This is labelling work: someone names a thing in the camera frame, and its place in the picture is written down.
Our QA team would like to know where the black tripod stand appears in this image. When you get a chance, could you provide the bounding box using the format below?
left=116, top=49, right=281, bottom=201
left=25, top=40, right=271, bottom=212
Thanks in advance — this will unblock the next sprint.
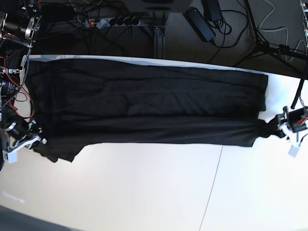
left=233, top=0, right=308, bottom=74

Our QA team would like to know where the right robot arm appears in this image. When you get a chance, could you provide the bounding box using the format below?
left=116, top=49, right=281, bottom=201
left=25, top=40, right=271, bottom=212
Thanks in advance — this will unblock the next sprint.
left=0, top=0, right=42, bottom=155

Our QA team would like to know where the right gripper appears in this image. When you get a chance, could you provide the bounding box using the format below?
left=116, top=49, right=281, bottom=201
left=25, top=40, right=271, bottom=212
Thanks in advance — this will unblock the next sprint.
left=4, top=120, right=47, bottom=154

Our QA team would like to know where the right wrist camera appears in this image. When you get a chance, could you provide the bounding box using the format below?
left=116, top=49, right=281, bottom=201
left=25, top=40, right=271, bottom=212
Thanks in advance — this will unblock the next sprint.
left=3, top=150, right=18, bottom=164

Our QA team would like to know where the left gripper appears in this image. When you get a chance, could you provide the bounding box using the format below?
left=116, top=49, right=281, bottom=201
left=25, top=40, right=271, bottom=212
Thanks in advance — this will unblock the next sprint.
left=257, top=106, right=308, bottom=144

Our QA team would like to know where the dark grey T-shirt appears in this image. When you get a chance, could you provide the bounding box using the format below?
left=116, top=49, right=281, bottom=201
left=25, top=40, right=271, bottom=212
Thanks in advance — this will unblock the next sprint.
left=26, top=59, right=268, bottom=162

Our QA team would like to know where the black power adapter brick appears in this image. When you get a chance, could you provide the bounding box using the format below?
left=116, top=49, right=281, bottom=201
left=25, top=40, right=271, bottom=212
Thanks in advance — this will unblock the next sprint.
left=184, top=7, right=216, bottom=42

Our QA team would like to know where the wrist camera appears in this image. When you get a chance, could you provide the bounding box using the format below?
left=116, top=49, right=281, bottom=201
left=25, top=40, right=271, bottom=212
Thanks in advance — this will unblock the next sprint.
left=288, top=145, right=300, bottom=158
left=3, top=150, right=18, bottom=164

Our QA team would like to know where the white power strip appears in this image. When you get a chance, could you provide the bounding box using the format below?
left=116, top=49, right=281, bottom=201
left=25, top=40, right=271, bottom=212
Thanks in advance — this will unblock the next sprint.
left=81, top=16, right=141, bottom=29

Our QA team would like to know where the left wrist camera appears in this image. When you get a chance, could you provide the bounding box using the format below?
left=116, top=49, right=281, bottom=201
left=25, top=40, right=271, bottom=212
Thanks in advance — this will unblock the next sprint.
left=288, top=145, right=300, bottom=158

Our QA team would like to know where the white cable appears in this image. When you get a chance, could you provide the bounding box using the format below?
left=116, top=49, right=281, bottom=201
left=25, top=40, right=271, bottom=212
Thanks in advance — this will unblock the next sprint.
left=258, top=0, right=308, bottom=61

